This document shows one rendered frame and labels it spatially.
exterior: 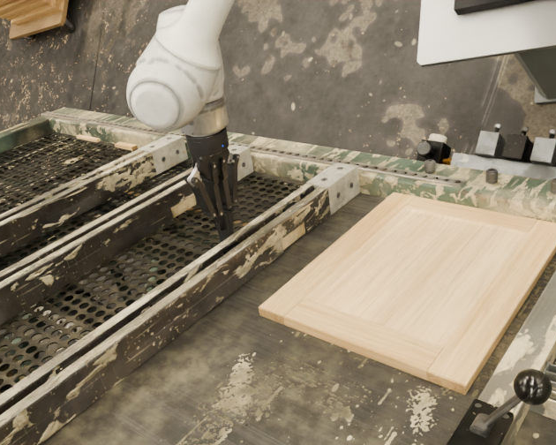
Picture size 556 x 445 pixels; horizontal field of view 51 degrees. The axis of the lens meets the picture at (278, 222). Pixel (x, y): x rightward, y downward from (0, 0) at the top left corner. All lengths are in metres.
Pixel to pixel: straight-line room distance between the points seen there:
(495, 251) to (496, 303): 0.16
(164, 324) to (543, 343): 0.58
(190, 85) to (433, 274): 0.54
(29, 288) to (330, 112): 1.69
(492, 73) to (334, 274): 1.43
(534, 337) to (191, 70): 0.61
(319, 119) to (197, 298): 1.69
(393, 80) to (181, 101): 1.76
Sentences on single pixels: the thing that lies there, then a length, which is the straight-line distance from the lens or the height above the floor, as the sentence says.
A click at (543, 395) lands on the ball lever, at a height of 1.44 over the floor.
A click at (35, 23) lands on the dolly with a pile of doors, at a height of 0.13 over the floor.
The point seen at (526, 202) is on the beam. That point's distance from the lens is 1.25.
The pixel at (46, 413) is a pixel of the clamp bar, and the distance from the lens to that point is 0.93.
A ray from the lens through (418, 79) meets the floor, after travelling 2.46.
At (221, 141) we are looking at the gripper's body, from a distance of 1.06.
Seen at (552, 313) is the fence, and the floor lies 1.15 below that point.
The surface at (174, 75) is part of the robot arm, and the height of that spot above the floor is 1.58.
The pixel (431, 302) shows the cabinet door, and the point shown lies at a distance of 1.01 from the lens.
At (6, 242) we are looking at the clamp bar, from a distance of 1.49.
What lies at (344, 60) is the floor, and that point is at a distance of 2.66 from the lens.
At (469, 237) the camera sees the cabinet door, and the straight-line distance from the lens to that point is 1.19.
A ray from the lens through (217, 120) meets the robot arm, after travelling 1.04.
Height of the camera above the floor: 2.11
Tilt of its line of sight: 54 degrees down
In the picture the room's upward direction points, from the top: 75 degrees counter-clockwise
